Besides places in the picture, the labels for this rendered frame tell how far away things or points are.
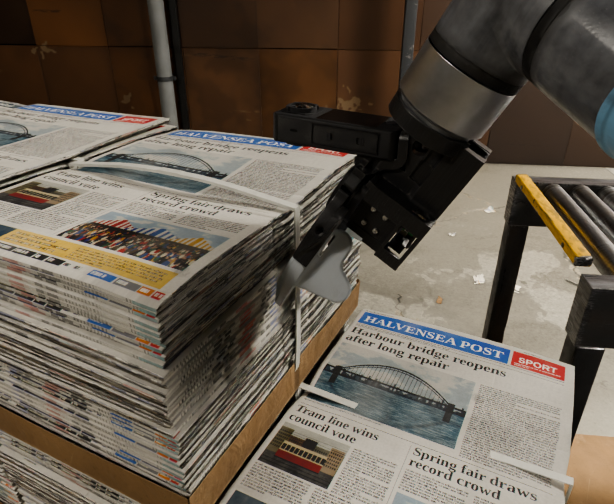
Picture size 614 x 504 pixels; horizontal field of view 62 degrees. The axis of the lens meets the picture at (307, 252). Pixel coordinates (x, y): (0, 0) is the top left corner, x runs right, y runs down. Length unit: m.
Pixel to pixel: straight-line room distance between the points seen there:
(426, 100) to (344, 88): 3.60
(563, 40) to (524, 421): 0.41
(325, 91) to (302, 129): 3.55
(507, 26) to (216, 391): 0.33
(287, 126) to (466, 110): 0.15
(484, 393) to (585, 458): 1.19
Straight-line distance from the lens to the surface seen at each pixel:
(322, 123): 0.43
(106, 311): 0.38
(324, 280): 0.44
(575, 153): 4.36
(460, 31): 0.37
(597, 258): 1.10
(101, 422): 0.47
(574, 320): 1.01
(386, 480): 0.53
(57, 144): 0.71
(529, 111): 4.17
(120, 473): 0.50
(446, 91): 0.37
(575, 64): 0.33
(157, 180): 0.56
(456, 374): 0.65
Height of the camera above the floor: 1.24
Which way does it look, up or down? 28 degrees down
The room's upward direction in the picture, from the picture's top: straight up
